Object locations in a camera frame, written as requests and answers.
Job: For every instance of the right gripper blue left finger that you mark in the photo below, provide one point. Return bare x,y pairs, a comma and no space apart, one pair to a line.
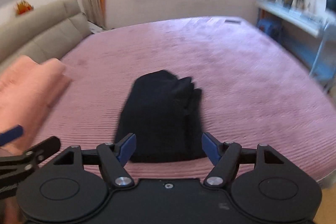
113,158

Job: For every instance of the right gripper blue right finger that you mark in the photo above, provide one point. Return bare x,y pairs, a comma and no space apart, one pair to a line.
225,159

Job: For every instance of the blue plastic stool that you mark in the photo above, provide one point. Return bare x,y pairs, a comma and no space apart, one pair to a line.
270,27

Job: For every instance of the black phone on bed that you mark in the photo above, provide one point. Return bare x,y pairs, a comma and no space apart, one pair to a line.
232,21

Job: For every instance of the beige padded headboard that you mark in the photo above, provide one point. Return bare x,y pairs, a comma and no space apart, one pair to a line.
50,31

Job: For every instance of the light blue desk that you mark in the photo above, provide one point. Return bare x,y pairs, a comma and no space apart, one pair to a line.
325,33

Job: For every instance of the navy striped track pants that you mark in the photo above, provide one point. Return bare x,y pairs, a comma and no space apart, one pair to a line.
163,112

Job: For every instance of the pink folded blanket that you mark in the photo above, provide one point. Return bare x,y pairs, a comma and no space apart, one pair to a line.
28,92

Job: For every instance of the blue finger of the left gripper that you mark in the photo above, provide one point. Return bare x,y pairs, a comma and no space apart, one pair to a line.
11,135
15,169

